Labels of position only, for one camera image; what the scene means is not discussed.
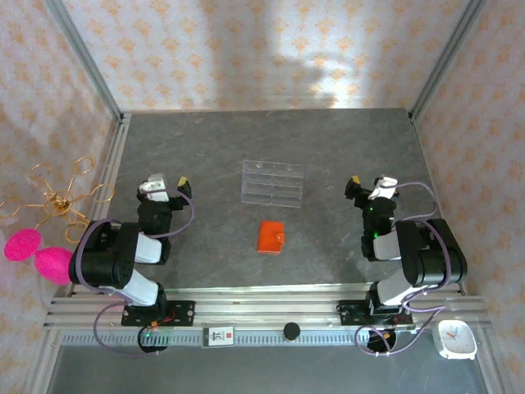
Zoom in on white label tag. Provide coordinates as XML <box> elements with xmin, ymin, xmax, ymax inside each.
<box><xmin>203</xmin><ymin>326</ymin><xmax>236</xmax><ymax>349</ymax></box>

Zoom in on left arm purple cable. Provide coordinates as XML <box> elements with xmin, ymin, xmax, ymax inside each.
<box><xmin>75</xmin><ymin>186</ymin><xmax>196</xmax><ymax>358</ymax></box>

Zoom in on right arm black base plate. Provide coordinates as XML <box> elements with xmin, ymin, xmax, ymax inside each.
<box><xmin>338</xmin><ymin>299</ymin><xmax>413</xmax><ymax>328</ymax></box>

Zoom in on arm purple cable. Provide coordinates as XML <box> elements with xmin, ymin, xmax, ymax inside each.
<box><xmin>354</xmin><ymin>182</ymin><xmax>457</xmax><ymax>358</ymax></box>
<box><xmin>75</xmin><ymin>186</ymin><xmax>196</xmax><ymax>358</ymax></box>

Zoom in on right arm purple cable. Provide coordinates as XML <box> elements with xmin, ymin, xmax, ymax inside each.
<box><xmin>354</xmin><ymin>182</ymin><xmax>457</xmax><ymax>358</ymax></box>

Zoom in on aluminium side rail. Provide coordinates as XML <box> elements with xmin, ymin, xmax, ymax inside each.
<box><xmin>88</xmin><ymin>112</ymin><xmax>132</xmax><ymax>225</ymax></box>

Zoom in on orange card holder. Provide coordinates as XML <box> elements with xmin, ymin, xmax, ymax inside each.
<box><xmin>256</xmin><ymin>220</ymin><xmax>286</xmax><ymax>255</ymax></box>

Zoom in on gold wire ornament stand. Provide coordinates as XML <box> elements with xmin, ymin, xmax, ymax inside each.
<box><xmin>0</xmin><ymin>158</ymin><xmax>118</xmax><ymax>247</ymax></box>

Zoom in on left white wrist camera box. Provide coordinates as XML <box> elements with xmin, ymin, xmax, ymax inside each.
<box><xmin>139</xmin><ymin>173</ymin><xmax>171</xmax><ymax>203</ymax></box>

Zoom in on slotted grey cable duct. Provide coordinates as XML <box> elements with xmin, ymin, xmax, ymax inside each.
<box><xmin>61</xmin><ymin>331</ymin><xmax>436</xmax><ymax>346</ymax></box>

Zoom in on white alarm clock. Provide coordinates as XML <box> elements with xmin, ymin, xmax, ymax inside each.
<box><xmin>432</xmin><ymin>318</ymin><xmax>479</xmax><ymax>361</ymax></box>

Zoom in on aluminium rail frame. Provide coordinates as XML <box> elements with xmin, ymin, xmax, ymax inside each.
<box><xmin>43</xmin><ymin>282</ymin><xmax>493</xmax><ymax>332</ymax></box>

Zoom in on pink fuzzy ball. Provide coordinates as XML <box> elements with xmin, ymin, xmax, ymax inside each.
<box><xmin>33</xmin><ymin>245</ymin><xmax>75</xmax><ymax>286</ymax></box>
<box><xmin>3</xmin><ymin>228</ymin><xmax>42</xmax><ymax>263</ymax></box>

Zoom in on clear acrylic card stand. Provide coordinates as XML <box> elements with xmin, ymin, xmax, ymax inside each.
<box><xmin>240</xmin><ymin>159</ymin><xmax>308</xmax><ymax>206</ymax></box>

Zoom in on aluminium frame post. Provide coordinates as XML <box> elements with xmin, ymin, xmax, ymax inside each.
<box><xmin>409</xmin><ymin>0</ymin><xmax>489</xmax><ymax>122</ymax></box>
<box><xmin>43</xmin><ymin>0</ymin><xmax>126</xmax><ymax>124</ymax></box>

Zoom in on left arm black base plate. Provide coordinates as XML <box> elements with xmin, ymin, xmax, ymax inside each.
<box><xmin>121</xmin><ymin>300</ymin><xmax>196</xmax><ymax>328</ymax></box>

